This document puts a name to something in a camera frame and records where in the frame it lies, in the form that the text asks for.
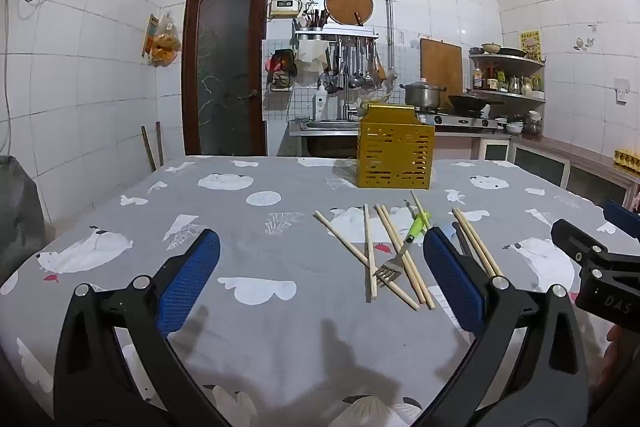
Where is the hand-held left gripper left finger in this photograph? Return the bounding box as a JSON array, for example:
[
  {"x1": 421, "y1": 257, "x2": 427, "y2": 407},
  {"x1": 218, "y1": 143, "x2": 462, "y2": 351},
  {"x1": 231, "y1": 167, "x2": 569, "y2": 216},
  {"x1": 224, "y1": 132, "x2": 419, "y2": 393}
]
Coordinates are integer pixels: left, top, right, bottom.
[{"x1": 52, "y1": 228, "x2": 236, "y2": 427}]

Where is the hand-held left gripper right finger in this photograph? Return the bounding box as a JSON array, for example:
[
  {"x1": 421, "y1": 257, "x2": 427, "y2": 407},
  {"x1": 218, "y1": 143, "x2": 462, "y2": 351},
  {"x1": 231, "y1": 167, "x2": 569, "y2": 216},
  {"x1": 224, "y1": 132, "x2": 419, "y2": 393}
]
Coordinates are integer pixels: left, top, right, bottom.
[{"x1": 415, "y1": 227, "x2": 591, "y2": 427}]

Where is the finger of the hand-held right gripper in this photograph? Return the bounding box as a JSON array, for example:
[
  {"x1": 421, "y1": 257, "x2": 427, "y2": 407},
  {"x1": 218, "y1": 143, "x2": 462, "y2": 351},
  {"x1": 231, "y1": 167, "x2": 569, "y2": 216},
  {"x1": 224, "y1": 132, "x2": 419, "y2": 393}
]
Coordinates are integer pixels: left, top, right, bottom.
[
  {"x1": 551, "y1": 219, "x2": 640, "y2": 295},
  {"x1": 601, "y1": 200, "x2": 640, "y2": 241}
]

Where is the wooden chopstick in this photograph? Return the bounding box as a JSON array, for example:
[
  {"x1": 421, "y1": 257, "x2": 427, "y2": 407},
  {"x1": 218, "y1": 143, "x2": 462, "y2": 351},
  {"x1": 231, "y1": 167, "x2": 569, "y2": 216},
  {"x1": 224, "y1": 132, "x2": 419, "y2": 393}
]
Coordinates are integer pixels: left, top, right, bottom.
[
  {"x1": 410, "y1": 190, "x2": 433, "y2": 223},
  {"x1": 364, "y1": 204, "x2": 377, "y2": 301},
  {"x1": 381, "y1": 205, "x2": 436, "y2": 309},
  {"x1": 451, "y1": 208, "x2": 496, "y2": 279},
  {"x1": 375, "y1": 205, "x2": 428, "y2": 306},
  {"x1": 313, "y1": 211, "x2": 421, "y2": 311},
  {"x1": 457, "y1": 207, "x2": 503, "y2": 277}
]

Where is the green handled fork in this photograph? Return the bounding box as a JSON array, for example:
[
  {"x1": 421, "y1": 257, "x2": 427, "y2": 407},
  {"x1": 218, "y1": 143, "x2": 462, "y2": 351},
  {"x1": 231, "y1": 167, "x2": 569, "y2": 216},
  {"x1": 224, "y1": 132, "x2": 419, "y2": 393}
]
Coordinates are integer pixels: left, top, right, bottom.
[{"x1": 372, "y1": 211, "x2": 432, "y2": 289}]

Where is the yellow slotted utensil holder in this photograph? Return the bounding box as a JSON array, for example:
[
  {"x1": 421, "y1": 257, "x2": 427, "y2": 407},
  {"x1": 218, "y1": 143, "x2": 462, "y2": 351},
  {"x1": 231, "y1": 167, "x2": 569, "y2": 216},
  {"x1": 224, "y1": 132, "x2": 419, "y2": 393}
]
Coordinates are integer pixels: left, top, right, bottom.
[{"x1": 356, "y1": 103, "x2": 435, "y2": 190}]

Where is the row of hanging utensils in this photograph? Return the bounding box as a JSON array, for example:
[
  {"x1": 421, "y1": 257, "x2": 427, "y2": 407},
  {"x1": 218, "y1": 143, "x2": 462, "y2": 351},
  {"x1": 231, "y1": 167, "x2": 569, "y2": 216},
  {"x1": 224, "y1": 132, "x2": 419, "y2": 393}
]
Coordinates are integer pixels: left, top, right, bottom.
[{"x1": 320, "y1": 38, "x2": 388, "y2": 90}]

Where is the person's right hand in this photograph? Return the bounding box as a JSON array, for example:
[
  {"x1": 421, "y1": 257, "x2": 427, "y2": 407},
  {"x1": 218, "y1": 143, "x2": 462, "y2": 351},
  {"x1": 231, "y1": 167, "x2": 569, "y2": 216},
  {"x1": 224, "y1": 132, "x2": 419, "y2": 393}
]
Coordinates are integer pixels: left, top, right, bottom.
[{"x1": 606, "y1": 324, "x2": 640, "y2": 403}]

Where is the kitchen counter cabinet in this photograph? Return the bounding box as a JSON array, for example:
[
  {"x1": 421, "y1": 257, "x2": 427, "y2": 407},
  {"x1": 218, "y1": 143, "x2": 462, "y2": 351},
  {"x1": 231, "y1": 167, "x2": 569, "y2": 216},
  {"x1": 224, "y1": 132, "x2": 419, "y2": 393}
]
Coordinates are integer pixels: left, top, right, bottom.
[{"x1": 472, "y1": 132, "x2": 640, "y2": 208}]

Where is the grey printed tablecloth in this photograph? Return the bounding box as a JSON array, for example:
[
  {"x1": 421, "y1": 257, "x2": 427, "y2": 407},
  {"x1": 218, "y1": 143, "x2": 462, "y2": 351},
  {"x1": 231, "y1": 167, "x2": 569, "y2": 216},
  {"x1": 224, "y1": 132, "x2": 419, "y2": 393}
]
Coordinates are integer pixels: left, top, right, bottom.
[{"x1": 0, "y1": 154, "x2": 640, "y2": 427}]

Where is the stack of white bowls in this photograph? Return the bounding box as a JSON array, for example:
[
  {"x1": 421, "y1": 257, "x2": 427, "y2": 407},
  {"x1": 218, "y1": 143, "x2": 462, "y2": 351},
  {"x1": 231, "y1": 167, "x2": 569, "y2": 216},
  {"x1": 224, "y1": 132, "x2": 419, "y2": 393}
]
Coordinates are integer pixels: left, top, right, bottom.
[{"x1": 495, "y1": 116, "x2": 525, "y2": 136}]

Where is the metal corner shelf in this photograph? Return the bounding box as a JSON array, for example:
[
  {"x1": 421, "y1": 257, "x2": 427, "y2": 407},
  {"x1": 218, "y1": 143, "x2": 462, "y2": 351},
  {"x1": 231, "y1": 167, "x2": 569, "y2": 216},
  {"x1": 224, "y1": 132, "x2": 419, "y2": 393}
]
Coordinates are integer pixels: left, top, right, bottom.
[{"x1": 468, "y1": 52, "x2": 547, "y2": 105}]

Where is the steel gas stove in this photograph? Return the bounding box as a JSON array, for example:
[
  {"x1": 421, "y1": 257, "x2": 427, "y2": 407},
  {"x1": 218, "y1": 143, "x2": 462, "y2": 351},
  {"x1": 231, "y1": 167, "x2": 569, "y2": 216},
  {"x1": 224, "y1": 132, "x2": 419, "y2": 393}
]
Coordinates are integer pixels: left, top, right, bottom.
[{"x1": 417, "y1": 107, "x2": 501, "y2": 131}]

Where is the black wok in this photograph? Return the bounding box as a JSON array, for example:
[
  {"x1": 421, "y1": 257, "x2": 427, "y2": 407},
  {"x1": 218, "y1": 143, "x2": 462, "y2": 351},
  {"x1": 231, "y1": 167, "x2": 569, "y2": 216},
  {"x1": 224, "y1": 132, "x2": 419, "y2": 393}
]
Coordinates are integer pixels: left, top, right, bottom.
[{"x1": 447, "y1": 93, "x2": 501, "y2": 118}]

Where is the dark grey cloth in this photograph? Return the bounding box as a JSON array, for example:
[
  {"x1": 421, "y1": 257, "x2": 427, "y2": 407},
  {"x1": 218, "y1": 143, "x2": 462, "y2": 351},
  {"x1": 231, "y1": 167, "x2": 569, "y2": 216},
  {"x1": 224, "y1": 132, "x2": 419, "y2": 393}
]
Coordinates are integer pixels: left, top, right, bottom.
[{"x1": 0, "y1": 154, "x2": 48, "y2": 280}]

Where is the row of condiment bottles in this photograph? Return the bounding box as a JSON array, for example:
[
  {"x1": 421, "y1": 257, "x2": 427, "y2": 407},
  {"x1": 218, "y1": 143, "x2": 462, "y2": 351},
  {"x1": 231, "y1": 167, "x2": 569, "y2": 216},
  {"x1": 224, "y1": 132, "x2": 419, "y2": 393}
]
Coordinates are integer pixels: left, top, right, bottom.
[{"x1": 472, "y1": 62, "x2": 543, "y2": 94}]

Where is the steel cooking pot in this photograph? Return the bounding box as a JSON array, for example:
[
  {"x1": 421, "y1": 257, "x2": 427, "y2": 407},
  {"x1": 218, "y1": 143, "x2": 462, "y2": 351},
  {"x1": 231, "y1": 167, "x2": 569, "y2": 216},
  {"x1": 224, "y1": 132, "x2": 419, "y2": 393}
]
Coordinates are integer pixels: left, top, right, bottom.
[{"x1": 400, "y1": 78, "x2": 446, "y2": 108}]

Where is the steel sink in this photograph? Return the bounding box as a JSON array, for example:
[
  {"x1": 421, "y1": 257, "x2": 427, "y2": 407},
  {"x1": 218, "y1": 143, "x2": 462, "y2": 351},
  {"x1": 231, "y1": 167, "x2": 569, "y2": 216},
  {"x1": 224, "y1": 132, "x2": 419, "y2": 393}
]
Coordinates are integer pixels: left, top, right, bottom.
[{"x1": 290, "y1": 119, "x2": 361, "y2": 138}]

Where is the steel faucet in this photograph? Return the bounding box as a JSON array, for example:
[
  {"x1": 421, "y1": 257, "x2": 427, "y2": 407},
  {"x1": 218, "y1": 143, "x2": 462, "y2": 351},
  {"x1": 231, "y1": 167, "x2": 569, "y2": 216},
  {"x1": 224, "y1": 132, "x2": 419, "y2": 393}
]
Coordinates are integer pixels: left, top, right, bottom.
[{"x1": 341, "y1": 64, "x2": 359, "y2": 120}]

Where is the rectangular wooden cutting board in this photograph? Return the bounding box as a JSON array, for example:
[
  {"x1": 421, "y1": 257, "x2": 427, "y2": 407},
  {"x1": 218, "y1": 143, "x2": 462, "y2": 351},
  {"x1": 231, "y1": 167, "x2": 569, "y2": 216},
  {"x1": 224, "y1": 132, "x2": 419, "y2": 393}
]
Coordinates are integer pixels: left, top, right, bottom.
[{"x1": 419, "y1": 38, "x2": 464, "y2": 100}]

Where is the red and black bag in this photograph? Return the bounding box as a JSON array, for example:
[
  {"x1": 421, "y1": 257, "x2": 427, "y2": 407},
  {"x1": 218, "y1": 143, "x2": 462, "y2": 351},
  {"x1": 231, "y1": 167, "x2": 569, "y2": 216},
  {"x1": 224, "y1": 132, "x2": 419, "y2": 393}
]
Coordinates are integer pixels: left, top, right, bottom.
[{"x1": 265, "y1": 49, "x2": 296, "y2": 92}]

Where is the plastic bag of oranges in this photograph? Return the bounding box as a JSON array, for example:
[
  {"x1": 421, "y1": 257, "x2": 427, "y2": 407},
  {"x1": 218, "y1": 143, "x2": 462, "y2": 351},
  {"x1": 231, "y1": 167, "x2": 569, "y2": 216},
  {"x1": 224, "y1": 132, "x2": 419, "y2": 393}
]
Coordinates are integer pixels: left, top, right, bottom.
[{"x1": 150, "y1": 13, "x2": 182, "y2": 68}]

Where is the hanging wooden board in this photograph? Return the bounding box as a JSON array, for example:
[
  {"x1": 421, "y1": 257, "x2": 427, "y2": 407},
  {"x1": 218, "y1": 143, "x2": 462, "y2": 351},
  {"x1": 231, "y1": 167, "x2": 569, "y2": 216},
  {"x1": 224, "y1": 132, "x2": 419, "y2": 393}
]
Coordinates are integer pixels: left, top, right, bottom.
[{"x1": 142, "y1": 14, "x2": 160, "y2": 58}]

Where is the white hanging cloth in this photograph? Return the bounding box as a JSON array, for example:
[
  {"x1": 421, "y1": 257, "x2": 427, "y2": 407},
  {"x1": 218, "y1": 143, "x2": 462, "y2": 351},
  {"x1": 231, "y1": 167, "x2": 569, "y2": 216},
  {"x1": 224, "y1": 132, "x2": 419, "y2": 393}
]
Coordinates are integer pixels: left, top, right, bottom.
[{"x1": 295, "y1": 41, "x2": 328, "y2": 78}]

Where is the knife holder with knives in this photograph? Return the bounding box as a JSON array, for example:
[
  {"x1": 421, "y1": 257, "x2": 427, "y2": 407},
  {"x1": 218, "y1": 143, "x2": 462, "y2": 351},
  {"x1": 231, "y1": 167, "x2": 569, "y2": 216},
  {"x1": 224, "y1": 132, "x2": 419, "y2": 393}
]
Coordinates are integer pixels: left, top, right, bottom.
[{"x1": 299, "y1": 7, "x2": 328, "y2": 30}]

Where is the round wooden board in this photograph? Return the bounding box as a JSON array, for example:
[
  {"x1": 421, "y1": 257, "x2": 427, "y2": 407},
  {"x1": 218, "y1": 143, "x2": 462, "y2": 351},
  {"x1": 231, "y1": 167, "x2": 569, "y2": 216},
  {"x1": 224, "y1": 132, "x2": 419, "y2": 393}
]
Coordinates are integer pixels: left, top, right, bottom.
[{"x1": 324, "y1": 0, "x2": 374, "y2": 26}]

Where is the yellow wall poster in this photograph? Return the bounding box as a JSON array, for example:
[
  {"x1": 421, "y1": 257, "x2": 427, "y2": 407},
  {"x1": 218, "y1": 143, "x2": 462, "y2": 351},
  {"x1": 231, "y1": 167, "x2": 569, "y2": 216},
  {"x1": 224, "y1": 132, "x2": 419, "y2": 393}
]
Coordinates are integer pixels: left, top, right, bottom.
[{"x1": 519, "y1": 31, "x2": 542, "y2": 62}]

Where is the wall utensil rack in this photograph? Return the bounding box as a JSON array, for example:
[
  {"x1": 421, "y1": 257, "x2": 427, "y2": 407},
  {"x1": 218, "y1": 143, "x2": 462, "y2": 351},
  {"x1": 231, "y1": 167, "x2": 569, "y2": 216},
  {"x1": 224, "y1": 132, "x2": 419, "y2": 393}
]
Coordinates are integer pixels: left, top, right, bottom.
[{"x1": 292, "y1": 27, "x2": 377, "y2": 42}]

